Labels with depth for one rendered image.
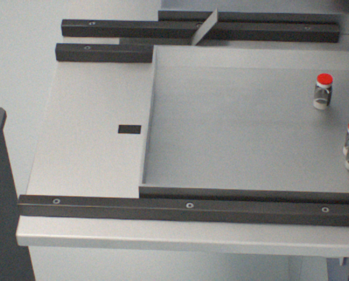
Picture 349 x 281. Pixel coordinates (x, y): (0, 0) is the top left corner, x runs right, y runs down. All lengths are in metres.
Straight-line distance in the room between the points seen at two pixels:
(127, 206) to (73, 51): 0.30
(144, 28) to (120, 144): 0.22
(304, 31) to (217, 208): 0.36
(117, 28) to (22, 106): 1.27
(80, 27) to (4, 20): 1.58
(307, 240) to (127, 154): 0.25
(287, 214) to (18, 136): 1.49
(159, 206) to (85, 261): 1.10
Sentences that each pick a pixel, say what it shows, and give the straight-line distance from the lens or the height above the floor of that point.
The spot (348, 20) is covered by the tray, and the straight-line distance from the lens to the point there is 1.24.
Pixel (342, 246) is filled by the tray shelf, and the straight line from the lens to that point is 0.98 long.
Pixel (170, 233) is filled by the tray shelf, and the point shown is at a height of 0.88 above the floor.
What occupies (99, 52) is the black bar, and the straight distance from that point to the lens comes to 1.18.
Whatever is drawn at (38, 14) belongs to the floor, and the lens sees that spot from 2.81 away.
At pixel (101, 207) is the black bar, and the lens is 0.98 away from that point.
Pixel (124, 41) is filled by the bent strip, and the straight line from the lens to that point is 1.23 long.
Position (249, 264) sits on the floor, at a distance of 2.05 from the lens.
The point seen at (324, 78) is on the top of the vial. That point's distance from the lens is 1.10.
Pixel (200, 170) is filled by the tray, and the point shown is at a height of 0.88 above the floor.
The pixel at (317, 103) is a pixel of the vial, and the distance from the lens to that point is 1.12.
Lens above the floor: 1.64
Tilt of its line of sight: 45 degrees down
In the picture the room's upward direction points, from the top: 1 degrees counter-clockwise
